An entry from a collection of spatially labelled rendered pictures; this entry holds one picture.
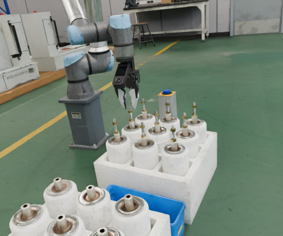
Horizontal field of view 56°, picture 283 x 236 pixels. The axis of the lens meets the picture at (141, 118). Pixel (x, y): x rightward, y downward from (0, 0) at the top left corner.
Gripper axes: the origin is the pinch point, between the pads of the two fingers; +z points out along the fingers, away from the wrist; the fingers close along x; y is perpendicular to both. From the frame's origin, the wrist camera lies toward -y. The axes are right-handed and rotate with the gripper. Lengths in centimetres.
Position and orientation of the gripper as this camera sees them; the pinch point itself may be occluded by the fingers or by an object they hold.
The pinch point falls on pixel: (128, 106)
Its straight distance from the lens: 109.3
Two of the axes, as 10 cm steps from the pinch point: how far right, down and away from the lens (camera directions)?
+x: -9.4, -0.3, 3.3
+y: 3.1, -3.9, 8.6
